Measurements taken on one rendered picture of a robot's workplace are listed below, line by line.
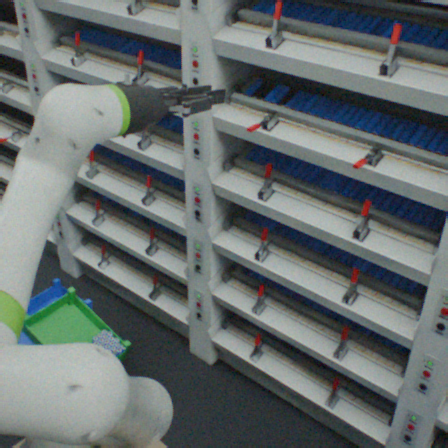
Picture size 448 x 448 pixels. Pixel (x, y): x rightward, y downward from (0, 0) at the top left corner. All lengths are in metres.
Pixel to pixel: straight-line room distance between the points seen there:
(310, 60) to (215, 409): 1.08
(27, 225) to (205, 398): 1.07
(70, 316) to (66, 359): 1.33
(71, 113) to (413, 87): 0.61
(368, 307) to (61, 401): 0.89
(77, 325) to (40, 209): 1.12
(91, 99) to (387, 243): 0.72
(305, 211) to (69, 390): 0.84
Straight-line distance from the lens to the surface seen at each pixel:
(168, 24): 1.48
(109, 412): 0.74
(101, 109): 0.97
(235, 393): 1.87
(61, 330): 2.04
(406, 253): 1.31
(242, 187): 1.49
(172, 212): 1.74
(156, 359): 1.98
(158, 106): 1.08
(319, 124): 1.31
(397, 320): 1.42
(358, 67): 1.20
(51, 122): 0.96
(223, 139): 1.51
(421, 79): 1.16
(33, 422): 0.75
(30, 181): 0.99
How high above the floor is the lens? 1.42
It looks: 33 degrees down
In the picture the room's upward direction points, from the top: 1 degrees clockwise
